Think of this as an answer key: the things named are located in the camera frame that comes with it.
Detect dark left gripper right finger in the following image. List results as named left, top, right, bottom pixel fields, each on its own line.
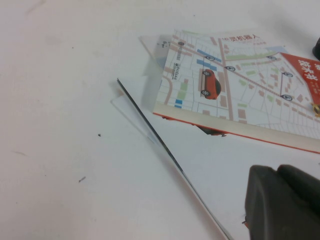
left=277, top=164, right=320, bottom=210

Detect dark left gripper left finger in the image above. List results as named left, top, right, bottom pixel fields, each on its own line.
left=244, top=164, right=320, bottom=240

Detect black mesh pen holder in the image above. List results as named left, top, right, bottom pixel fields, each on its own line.
left=311, top=37, right=320, bottom=61

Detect white logistics brochure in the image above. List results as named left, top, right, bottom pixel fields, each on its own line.
left=116, top=74, right=320, bottom=240

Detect map cover book with car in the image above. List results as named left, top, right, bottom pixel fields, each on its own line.
left=152, top=28, right=320, bottom=154

